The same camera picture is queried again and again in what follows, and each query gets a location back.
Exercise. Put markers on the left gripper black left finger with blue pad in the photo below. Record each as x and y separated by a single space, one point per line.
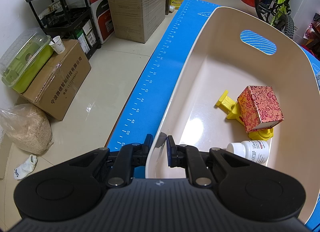
122 163

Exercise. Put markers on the large taped cardboard box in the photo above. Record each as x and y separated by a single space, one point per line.
136 20

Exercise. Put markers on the blue silicone baking mat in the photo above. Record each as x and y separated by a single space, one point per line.
147 104

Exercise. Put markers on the white paper cup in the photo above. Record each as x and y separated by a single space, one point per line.
57 45

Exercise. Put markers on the beige plastic storage bin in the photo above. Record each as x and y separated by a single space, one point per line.
235 50

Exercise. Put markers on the black metal shelf rack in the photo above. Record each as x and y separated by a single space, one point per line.
69 22

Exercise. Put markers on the red floral patterned box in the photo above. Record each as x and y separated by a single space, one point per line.
259 108

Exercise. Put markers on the white sock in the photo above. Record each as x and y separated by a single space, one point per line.
26 168

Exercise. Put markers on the yellow plastic toy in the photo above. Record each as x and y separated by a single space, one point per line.
232 109

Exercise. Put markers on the green clear lidded container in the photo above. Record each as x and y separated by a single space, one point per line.
25 58

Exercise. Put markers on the red white appliance box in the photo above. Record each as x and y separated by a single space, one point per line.
102 18

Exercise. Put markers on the low cardboard box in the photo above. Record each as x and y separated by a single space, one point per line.
59 80

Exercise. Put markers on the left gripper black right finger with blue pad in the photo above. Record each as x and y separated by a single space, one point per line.
194 162

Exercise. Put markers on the white freezer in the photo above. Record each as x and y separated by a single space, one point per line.
302 14

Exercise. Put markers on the white pill bottle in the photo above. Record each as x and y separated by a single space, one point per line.
254 150

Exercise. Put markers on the green black bicycle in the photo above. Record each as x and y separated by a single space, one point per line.
276 13

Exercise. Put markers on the bag of wood shavings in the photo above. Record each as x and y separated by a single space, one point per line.
28 128

